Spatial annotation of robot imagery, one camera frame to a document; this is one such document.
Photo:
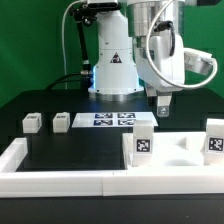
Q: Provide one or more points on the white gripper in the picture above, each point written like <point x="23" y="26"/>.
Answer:
<point x="161" y="64"/>

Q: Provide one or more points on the white square table top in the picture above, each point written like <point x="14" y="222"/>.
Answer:
<point x="170" y="149"/>

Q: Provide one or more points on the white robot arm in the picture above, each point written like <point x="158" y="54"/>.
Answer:
<point x="115" y="75"/>

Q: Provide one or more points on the white marker sheet with tags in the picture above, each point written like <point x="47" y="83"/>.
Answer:
<point x="111" y="119"/>

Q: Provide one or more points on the white U-shaped fence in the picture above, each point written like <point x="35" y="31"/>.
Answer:
<point x="152" y="181"/>

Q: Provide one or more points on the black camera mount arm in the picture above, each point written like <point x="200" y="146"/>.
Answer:
<point x="83" y="16"/>

